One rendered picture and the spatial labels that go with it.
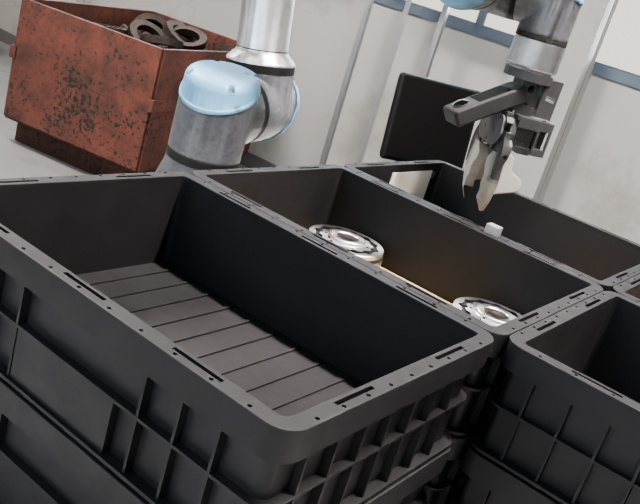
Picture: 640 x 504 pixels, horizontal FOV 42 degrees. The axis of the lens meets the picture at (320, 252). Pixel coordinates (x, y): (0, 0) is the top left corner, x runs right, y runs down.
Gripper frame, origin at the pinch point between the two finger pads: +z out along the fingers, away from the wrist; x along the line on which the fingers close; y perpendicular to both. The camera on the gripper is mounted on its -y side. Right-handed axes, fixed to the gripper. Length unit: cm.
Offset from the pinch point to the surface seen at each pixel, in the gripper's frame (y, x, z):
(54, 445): -57, -58, 11
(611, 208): 159, 177, 35
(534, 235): 11.8, -1.9, 3.6
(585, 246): 16.8, -8.1, 2.0
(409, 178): -7.8, 6.3, 1.0
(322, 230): -26.1, -13.5, 5.5
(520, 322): -18, -50, -1
